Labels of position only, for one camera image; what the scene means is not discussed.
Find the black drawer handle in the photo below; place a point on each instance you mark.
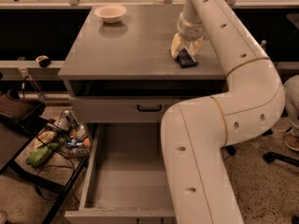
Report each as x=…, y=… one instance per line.
x=149, y=108

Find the black chair base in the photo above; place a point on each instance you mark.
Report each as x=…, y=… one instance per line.
x=272, y=156

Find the black power adapter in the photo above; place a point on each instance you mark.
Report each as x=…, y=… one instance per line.
x=231, y=150

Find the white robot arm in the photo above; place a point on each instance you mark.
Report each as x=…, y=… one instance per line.
x=194, y=131

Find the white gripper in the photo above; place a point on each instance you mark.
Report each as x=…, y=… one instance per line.
x=191, y=29

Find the black side cart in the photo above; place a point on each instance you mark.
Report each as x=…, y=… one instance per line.
x=21, y=122

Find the black tape measure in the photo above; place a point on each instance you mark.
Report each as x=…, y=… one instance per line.
x=43, y=61

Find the yellow chip bag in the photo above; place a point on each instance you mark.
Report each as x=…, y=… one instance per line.
x=44, y=138

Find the dark blue snack bar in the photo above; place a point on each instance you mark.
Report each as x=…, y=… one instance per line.
x=185, y=59

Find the closed grey middle drawer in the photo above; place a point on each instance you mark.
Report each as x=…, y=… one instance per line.
x=119, y=109

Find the white paper bowl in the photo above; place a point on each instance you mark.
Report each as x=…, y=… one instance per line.
x=110, y=14

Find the person's shoe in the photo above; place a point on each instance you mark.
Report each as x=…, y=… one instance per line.
x=292, y=142

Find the open grey bottom drawer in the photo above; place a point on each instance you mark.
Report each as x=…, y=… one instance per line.
x=125, y=182

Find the grey drawer cabinet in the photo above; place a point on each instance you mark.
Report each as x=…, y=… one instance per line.
x=132, y=59

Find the green snack bag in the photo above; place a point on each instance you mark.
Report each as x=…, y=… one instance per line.
x=40, y=155

